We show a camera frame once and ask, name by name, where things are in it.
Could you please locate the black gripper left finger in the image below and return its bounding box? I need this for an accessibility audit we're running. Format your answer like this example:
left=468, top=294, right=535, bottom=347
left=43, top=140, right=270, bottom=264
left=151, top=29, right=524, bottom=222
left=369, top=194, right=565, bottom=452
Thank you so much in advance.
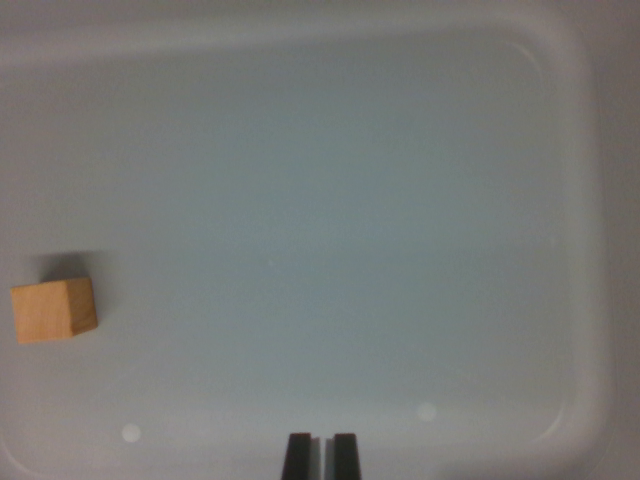
left=280, top=432, right=322, bottom=480

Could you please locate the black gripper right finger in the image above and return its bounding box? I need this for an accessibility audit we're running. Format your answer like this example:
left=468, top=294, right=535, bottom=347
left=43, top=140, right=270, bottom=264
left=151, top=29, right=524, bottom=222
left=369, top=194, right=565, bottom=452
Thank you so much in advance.
left=323, top=432, right=363, bottom=480

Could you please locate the wooden cube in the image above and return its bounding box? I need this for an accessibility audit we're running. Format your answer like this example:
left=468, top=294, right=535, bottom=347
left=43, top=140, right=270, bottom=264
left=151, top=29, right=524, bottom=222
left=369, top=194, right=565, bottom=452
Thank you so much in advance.
left=10, top=277, right=98, bottom=346

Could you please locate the white plastic tray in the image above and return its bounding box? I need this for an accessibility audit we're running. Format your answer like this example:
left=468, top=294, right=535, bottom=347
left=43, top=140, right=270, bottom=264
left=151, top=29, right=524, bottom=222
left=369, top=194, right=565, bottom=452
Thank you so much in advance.
left=0, top=0, right=640, bottom=480

